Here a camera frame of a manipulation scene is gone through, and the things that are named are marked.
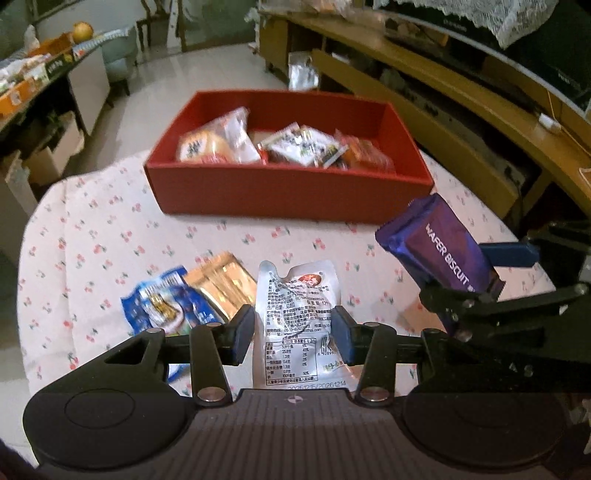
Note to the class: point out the orange basket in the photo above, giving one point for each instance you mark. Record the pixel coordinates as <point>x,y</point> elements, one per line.
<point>51,46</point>

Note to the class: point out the clear packet black white print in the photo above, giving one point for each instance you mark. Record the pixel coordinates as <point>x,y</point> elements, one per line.
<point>300,145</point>

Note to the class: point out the brown cardboard box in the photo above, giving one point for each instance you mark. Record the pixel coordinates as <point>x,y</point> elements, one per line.
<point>51,157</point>

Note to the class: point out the teal sofa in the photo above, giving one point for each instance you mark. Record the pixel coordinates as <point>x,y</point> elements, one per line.
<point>117,55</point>

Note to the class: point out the dark flat box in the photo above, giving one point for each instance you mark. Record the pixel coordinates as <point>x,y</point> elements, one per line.
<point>60,67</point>

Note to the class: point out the purple wafer biscuit packet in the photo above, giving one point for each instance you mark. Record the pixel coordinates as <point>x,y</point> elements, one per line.
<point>438,240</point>

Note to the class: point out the round bun packet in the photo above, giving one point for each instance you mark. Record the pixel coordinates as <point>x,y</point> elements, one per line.
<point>203,145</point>

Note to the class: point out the blue snack packet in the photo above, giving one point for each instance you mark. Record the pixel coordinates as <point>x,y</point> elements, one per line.
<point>161,304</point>

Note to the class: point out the wooden chair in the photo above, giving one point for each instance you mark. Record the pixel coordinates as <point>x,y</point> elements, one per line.
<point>147,27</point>

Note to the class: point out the red cardboard box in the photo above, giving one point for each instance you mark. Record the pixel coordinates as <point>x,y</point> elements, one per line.
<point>277,194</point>

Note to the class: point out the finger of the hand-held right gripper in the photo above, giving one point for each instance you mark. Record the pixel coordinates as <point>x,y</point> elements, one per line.
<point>531,302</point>
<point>512,254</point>

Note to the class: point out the white power adapter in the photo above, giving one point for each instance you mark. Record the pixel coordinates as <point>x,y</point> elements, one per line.
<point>549,123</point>

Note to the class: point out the silver foil snack packet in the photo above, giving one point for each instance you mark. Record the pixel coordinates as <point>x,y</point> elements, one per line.
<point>295,300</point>

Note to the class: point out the white lace cloth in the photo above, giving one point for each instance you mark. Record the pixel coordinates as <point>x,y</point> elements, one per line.
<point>508,18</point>

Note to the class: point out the cherry print tablecloth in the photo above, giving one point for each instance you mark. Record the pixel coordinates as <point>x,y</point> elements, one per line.
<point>115,230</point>

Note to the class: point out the silver foil bag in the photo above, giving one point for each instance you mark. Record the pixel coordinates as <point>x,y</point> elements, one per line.
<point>302,71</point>

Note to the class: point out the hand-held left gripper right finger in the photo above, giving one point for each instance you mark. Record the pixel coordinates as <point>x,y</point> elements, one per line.
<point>341,337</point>

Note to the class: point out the black television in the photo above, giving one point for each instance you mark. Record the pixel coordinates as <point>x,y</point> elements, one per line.
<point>554,69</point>

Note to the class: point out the long side table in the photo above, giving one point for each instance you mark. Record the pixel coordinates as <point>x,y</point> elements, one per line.
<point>87,83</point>

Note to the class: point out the orange flat box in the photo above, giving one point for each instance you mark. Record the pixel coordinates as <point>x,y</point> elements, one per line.
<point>18,99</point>

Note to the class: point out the yellow pomelo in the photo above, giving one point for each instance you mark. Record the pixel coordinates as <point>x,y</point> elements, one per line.
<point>83,32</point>

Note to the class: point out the wooden television cabinet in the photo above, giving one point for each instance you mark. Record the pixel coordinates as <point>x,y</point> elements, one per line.
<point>461,138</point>

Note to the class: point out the small red snack packet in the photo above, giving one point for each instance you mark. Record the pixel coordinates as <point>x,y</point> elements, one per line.
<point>263,154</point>

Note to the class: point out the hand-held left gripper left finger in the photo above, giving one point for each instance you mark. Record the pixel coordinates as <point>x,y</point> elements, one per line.
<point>242,332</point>

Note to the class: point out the gold snack packet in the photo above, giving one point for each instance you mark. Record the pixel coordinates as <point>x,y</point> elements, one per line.
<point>221,281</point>

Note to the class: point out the clear packet red patterned cake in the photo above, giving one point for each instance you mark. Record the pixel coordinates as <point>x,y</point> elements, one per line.
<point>369,154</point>

